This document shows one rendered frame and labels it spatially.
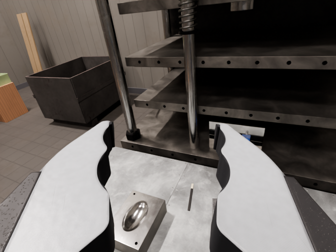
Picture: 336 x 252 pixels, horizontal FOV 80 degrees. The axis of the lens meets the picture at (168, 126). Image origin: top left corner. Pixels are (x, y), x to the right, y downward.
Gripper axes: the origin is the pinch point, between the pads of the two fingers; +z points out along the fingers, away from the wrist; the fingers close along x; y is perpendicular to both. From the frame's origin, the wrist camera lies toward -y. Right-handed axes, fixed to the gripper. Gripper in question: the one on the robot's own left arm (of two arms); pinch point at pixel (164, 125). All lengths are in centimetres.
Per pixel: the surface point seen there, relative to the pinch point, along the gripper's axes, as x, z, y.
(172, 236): 4, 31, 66
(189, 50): 10, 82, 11
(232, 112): 33, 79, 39
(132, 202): -12, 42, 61
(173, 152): 6, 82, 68
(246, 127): 41, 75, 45
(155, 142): -5, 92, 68
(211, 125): 25, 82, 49
